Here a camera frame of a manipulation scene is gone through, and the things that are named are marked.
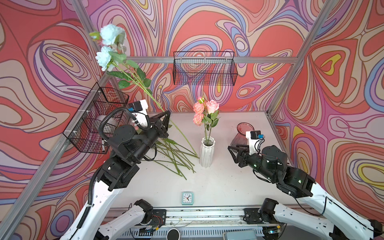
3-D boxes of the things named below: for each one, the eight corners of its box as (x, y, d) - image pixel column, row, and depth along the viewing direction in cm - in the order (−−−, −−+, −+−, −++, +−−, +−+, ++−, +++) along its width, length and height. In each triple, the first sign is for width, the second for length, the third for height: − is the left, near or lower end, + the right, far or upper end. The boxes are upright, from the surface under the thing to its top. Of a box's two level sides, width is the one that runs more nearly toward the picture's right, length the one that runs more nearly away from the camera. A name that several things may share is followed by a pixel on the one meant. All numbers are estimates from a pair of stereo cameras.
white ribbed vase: (199, 168, 92) (201, 148, 73) (199, 157, 96) (201, 136, 78) (211, 168, 92) (215, 148, 73) (210, 157, 96) (214, 136, 78)
